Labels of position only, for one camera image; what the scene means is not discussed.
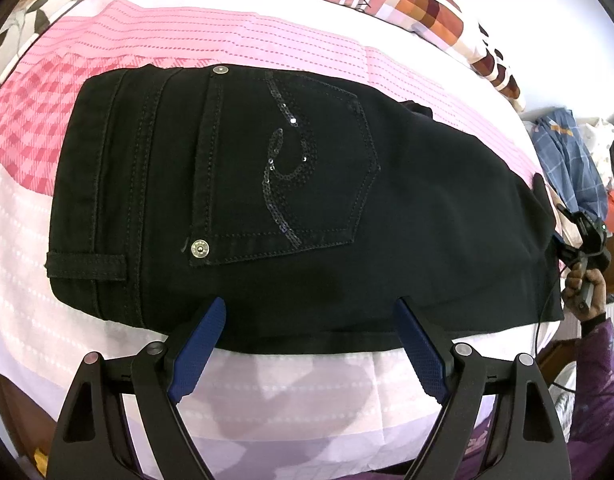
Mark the person's right hand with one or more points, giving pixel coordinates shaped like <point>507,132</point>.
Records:
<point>585,293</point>

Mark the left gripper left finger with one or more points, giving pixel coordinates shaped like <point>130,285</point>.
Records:
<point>92,438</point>

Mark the pink checked bed sheet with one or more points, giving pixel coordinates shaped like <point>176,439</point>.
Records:
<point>254,416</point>

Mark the black jeans with sequins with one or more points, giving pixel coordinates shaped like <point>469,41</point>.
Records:
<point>308,204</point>

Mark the blue checked cloth pile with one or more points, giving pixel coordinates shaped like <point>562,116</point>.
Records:
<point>567,164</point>

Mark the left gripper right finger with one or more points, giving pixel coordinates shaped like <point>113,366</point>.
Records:
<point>525,440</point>

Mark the purple sleeved right forearm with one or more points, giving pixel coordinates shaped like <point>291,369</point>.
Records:
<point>591,441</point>

